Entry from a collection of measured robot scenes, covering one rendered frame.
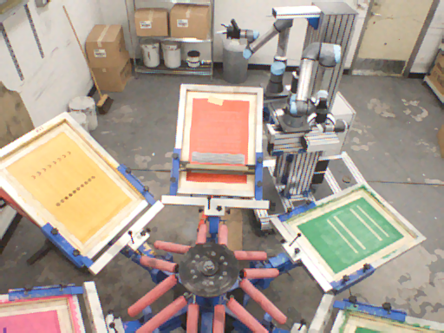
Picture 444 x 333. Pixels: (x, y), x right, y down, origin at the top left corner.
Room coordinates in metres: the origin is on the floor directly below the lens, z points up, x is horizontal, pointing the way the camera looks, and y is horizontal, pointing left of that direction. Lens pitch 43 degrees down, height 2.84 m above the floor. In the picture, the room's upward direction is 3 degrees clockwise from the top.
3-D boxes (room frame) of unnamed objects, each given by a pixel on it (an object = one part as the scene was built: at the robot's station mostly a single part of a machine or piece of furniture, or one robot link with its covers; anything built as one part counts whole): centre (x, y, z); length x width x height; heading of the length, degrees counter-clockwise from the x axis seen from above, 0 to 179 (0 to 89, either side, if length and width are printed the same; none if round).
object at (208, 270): (0.88, 0.05, 0.67); 0.39 x 0.39 x 1.35
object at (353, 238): (1.33, -0.73, 1.05); 1.08 x 0.61 x 0.23; 120
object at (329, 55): (2.17, -0.65, 1.63); 0.15 x 0.12 x 0.55; 79
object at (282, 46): (2.80, -0.44, 1.63); 0.15 x 0.12 x 0.55; 167
